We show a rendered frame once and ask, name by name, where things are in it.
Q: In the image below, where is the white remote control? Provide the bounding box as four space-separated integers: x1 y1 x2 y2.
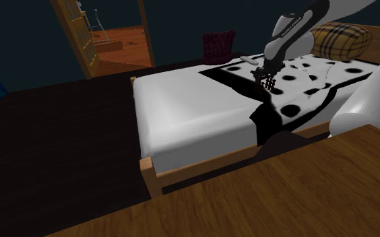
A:
239 55 260 66

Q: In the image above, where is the white blanket with black dots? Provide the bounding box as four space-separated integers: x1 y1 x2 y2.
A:
198 53 380 147

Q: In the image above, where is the dark red knitted cushion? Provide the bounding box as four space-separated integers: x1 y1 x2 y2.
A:
201 30 237 66

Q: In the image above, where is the tan plaid bolster pillow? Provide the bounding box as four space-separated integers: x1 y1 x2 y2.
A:
309 22 374 63

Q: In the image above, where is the wooden bed with white mattress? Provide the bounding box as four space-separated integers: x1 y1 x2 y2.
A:
129 22 380 200

